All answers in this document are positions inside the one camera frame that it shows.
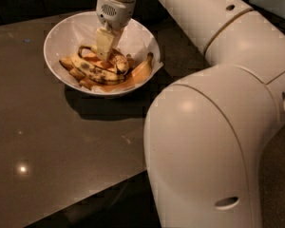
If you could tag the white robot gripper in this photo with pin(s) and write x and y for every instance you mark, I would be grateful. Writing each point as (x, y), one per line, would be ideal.
(114, 12)

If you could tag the spotted banana with curved stem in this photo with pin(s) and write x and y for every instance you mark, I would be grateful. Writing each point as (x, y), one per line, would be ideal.
(120, 62)

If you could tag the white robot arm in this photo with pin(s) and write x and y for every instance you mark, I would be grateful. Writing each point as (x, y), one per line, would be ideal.
(205, 133)

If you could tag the long spotted yellow banana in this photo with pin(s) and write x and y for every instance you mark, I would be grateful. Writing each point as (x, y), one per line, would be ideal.
(96, 73)

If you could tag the white ceramic bowl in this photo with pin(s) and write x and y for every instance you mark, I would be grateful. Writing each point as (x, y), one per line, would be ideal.
(79, 29)

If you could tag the small banana at left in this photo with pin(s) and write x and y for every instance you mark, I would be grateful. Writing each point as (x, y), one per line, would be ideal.
(66, 63)

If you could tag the yellow banana at right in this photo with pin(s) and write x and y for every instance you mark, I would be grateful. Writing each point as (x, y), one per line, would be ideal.
(141, 72)

